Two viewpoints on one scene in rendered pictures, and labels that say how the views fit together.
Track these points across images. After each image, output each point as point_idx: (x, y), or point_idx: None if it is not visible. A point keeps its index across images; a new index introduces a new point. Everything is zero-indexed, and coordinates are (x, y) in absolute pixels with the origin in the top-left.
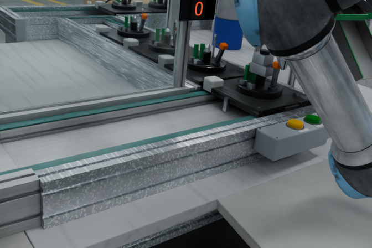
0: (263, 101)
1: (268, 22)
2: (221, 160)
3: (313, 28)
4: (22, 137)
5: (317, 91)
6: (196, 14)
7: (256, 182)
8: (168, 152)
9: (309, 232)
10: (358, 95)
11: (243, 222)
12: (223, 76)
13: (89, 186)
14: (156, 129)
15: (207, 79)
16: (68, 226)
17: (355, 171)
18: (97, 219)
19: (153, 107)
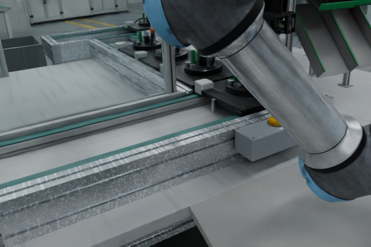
0: (249, 99)
1: (176, 19)
2: (199, 164)
3: (230, 19)
4: (11, 154)
5: (259, 90)
6: None
7: (234, 184)
8: (134, 162)
9: (281, 241)
10: (312, 90)
11: (210, 231)
12: (217, 78)
13: (48, 203)
14: (140, 136)
15: (197, 82)
16: (30, 243)
17: (324, 175)
18: (61, 235)
19: (142, 114)
